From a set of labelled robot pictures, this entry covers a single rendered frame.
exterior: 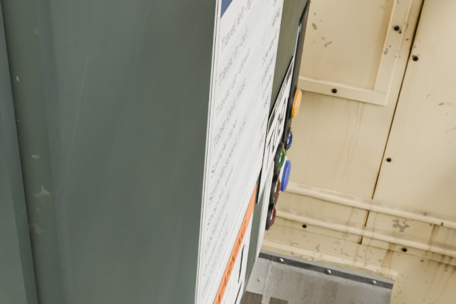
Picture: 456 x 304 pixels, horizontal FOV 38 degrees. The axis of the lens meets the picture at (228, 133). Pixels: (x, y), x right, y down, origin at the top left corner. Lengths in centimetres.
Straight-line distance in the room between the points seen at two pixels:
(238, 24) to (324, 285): 144
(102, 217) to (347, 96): 124
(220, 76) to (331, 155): 123
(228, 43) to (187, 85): 5
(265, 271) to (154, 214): 149
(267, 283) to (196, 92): 147
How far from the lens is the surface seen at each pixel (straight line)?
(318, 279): 169
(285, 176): 62
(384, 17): 131
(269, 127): 45
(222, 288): 39
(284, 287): 167
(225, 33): 24
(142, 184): 18
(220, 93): 25
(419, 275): 168
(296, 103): 57
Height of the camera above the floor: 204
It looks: 34 degrees down
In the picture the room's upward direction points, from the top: 5 degrees clockwise
